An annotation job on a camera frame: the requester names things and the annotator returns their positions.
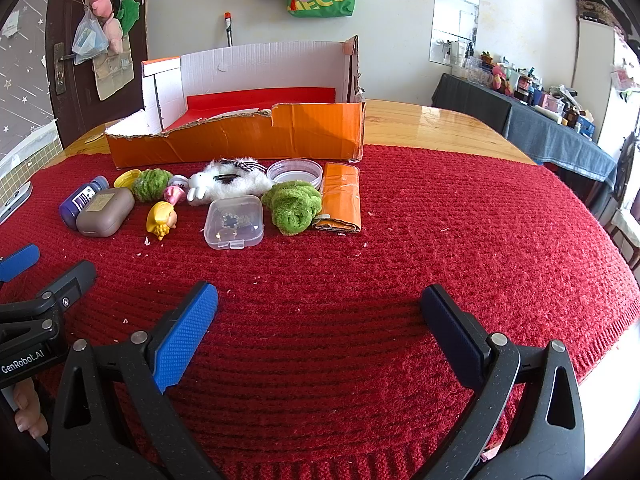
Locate large green fuzzy scrunchie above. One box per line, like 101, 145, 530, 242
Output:
261, 180, 322, 236

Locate dark wooden chair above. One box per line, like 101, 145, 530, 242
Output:
587, 130, 640, 266

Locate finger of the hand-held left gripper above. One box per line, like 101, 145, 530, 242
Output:
0, 261, 97, 341
0, 244, 41, 283

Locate white plastic device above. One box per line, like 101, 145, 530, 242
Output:
0, 182, 33, 223

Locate blue bottle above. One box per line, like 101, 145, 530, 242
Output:
59, 175, 110, 218

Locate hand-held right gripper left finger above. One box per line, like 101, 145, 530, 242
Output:
50, 281, 223, 480

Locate small green fuzzy scrunchie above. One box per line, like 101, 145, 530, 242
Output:
131, 168, 173, 204

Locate small pink toy figure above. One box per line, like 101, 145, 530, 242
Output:
164, 175, 190, 206

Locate clear plastic bag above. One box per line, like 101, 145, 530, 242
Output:
71, 7, 109, 66

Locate clear round lid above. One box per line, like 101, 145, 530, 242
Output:
266, 159, 324, 188

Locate pink plush toy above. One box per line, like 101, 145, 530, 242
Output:
90, 0, 124, 54

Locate orange packet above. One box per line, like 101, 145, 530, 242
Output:
313, 161, 362, 234

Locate side table with dark cloth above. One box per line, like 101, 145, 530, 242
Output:
431, 72, 618, 216

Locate orange cardboard box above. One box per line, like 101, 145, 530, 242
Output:
104, 35, 367, 170

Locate dark brown door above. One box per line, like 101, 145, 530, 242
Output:
45, 0, 149, 148

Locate green plush toy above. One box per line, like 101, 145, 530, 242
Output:
119, 0, 141, 31

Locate yellow-haired doll figure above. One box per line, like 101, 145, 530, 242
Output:
146, 201, 178, 241

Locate row of bottles and jars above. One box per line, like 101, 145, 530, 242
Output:
445, 50, 596, 133

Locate wall mirror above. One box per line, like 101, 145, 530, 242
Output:
430, 0, 481, 66

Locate brass door handle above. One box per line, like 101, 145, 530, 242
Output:
53, 42, 76, 95

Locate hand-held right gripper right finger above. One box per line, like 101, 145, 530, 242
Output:
415, 284, 587, 480

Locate person's left hand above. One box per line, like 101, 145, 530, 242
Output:
12, 377, 51, 438

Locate brown plastic case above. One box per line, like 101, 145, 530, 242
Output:
76, 187, 136, 237

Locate clear square plastic box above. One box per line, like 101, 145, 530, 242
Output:
204, 196, 265, 250

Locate white plush toy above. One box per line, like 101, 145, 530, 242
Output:
187, 157, 271, 207

